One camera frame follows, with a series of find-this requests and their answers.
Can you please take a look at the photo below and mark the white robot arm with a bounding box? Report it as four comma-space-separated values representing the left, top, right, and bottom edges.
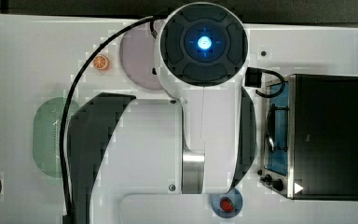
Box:
63, 2, 255, 224

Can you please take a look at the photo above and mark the grey round plate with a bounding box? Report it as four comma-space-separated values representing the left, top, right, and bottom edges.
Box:
119, 22, 162, 91

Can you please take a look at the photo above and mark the orange slice toy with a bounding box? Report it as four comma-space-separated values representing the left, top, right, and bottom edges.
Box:
92, 54, 109, 70

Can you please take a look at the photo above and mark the blue small plate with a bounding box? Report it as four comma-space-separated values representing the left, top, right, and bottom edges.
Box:
211, 189, 243, 218

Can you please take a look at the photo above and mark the red strawberry toy on plate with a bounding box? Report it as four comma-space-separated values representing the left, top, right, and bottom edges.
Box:
220, 197, 234, 213

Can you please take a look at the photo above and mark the black toaster oven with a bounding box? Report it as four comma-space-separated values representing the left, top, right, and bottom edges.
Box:
258, 74, 358, 201

